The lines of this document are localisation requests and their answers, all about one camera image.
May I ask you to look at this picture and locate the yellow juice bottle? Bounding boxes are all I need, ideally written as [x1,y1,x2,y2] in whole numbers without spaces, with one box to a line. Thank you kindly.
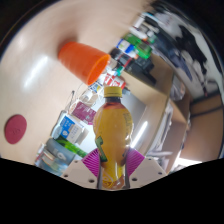
[92,85,134,191]

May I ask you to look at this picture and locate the blue-labelled white jar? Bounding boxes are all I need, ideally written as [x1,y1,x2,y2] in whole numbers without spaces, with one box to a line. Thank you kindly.
[115,38,136,54]

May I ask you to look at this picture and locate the black box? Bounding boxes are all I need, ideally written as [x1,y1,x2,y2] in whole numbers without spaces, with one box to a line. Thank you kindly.
[129,56,158,84]

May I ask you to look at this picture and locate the orange plastic cup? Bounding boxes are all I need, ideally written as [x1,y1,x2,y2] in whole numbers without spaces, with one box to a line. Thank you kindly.
[57,41,112,86]

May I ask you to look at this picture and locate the grey shaker bottle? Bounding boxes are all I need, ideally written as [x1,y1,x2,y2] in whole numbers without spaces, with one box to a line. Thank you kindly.
[44,137,76,164]

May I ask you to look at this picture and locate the magenta packet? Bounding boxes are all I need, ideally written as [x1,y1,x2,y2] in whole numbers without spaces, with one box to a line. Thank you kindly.
[70,100,97,125]

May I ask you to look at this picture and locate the hanging clothes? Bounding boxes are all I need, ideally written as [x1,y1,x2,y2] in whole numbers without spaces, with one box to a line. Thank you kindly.
[156,6,221,91]

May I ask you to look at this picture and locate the green plastic jar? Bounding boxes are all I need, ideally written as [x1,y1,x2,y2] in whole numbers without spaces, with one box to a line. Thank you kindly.
[124,33,153,59]

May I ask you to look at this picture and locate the white bar desk lamp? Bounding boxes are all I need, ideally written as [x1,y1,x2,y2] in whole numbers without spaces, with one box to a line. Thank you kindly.
[131,120,149,149]

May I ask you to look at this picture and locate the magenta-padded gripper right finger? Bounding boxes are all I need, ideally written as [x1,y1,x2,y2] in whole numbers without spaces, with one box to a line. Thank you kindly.
[125,147,168,190]

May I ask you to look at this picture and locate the red and white can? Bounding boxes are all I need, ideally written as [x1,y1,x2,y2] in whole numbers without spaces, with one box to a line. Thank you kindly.
[99,73,127,91]

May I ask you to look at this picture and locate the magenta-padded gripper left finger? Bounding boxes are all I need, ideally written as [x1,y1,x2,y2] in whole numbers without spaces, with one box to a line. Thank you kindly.
[62,148,102,190]

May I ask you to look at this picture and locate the white and blue box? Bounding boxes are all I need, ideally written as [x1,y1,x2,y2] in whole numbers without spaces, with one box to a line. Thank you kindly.
[53,114,87,144]

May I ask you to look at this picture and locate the flat round red coaster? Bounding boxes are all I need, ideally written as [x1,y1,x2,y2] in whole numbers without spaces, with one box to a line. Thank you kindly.
[4,114,28,145]

